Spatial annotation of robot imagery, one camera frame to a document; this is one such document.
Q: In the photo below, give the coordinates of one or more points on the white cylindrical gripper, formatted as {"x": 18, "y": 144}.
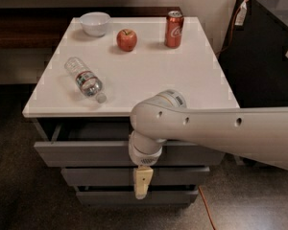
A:
{"x": 145, "y": 157}

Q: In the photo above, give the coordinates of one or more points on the grey top drawer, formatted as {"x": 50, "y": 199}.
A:
{"x": 106, "y": 145}

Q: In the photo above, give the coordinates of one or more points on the clear plastic water bottle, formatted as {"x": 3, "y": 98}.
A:
{"x": 89, "y": 84}

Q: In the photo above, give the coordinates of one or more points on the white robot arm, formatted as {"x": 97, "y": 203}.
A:
{"x": 260, "y": 134}

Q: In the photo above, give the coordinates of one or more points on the grey bottom drawer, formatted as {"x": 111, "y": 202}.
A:
{"x": 125, "y": 196}

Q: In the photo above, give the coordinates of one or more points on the red apple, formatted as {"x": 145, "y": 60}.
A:
{"x": 126, "y": 40}

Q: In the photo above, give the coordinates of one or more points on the red cola can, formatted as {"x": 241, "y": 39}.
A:
{"x": 173, "y": 29}

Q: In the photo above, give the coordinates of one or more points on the white bowl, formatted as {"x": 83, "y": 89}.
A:
{"x": 95, "y": 23}

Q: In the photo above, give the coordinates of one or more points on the black side cabinet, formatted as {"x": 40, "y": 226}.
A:
{"x": 254, "y": 58}

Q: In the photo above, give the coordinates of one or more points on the dark wooden bench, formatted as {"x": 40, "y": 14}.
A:
{"x": 44, "y": 27}

